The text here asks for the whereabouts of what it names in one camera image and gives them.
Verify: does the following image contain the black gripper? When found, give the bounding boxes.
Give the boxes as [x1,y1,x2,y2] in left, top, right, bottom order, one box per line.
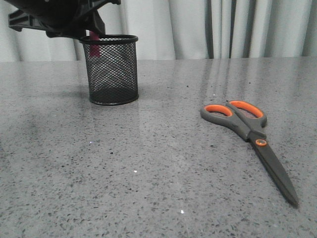
[7,0,121,38]

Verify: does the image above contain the pink marker pen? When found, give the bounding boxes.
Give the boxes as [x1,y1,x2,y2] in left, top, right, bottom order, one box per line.
[89,31,100,58]

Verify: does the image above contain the black mesh pen holder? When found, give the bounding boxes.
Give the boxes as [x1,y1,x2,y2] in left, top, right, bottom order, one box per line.
[80,35,139,106]

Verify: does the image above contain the grey orange scissors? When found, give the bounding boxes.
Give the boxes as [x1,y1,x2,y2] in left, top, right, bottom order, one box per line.
[200,100,299,208]

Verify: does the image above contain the grey curtain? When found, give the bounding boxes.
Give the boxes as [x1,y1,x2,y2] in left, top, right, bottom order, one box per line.
[0,0,317,62]

